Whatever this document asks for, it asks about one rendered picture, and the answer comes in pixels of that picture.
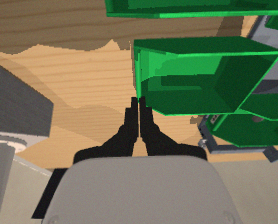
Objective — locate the green bin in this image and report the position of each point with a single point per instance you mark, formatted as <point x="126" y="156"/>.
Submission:
<point x="239" y="128"/>
<point x="200" y="75"/>
<point x="272" y="22"/>
<point x="190" y="8"/>

